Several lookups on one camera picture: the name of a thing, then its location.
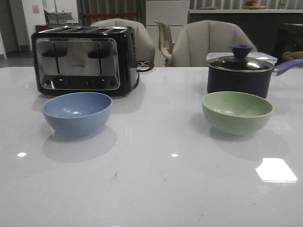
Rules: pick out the green plastic bowl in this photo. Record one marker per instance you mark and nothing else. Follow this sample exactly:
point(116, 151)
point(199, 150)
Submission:
point(236, 113)

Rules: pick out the left beige upholstered chair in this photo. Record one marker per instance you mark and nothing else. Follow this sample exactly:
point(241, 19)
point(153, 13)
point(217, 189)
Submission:
point(145, 48)

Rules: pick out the beige upholstered chair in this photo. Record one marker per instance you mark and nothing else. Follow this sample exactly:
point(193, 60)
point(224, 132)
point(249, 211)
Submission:
point(196, 40)
point(145, 48)

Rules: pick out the white drawer cabinet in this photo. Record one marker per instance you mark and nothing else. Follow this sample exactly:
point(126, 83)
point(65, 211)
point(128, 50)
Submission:
point(174, 12)

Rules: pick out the blue plastic bowl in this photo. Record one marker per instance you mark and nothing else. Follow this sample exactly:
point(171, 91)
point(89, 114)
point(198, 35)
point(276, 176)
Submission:
point(78, 114)

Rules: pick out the wicker basket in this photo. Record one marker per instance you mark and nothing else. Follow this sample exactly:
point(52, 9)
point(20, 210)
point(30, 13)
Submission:
point(288, 56)

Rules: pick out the fruit bowl on counter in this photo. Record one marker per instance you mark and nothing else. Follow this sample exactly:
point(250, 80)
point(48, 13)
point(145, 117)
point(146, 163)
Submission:
point(251, 4)

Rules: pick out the right beige upholstered chair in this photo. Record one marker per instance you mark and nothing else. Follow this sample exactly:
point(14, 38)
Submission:
point(196, 40)

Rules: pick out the metal trolley cart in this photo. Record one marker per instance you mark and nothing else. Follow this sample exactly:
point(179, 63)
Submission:
point(58, 17)

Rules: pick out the glass lid with blue knob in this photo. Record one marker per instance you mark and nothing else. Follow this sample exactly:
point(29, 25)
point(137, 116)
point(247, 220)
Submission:
point(239, 61)

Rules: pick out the beige office chair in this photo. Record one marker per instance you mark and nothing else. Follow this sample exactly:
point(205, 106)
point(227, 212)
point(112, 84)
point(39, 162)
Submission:
point(165, 42)

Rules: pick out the black and chrome toaster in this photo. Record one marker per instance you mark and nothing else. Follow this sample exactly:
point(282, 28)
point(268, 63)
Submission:
point(72, 59)

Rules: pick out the dark blue saucepan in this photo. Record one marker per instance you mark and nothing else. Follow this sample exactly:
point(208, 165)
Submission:
point(256, 83)

